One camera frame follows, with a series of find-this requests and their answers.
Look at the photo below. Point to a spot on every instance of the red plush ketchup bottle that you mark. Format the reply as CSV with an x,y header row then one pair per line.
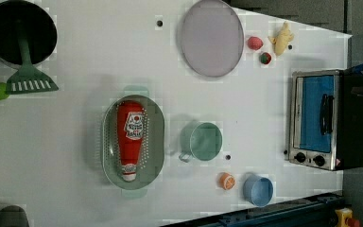
x,y
130,133

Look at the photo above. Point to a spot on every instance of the green oval strainer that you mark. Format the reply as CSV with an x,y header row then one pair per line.
x,y
151,159

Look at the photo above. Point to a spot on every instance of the green mug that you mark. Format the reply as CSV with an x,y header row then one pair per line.
x,y
201,141

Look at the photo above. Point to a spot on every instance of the orange slice toy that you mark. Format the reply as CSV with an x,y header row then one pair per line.
x,y
226,181

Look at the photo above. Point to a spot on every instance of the grey round plate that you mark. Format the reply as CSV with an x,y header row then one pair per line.
x,y
212,38

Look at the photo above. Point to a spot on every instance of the red strawberry toy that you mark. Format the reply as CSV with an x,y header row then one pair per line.
x,y
265,58

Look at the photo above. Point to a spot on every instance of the pink strawberry toy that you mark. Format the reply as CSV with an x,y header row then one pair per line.
x,y
254,43

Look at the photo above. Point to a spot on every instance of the blue cup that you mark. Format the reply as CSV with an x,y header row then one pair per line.
x,y
258,190

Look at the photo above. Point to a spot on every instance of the peeled banana toy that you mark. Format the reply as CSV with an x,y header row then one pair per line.
x,y
281,41

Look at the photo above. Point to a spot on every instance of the silver toaster oven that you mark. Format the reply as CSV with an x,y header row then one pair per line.
x,y
326,120

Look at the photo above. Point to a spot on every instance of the green slotted spatula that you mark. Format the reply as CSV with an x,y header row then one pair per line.
x,y
28,79

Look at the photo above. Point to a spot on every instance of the yellow red toy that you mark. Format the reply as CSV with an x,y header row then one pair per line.
x,y
345,218

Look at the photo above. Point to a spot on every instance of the black pot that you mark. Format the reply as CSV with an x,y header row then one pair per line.
x,y
19,18

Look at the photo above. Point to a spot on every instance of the black cylinder container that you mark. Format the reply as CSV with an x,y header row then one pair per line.
x,y
13,216

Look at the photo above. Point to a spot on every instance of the blue metal frame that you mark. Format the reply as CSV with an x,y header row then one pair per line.
x,y
314,211

